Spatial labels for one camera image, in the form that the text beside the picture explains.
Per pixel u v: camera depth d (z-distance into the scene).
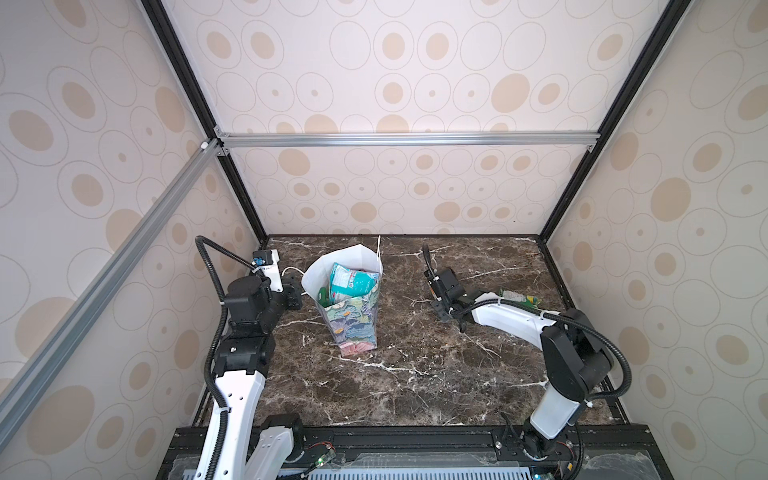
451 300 0.70
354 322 0.78
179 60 0.74
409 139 0.92
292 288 0.61
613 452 0.73
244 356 0.48
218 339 0.51
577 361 0.47
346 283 0.81
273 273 0.61
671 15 0.68
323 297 0.84
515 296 0.97
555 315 0.51
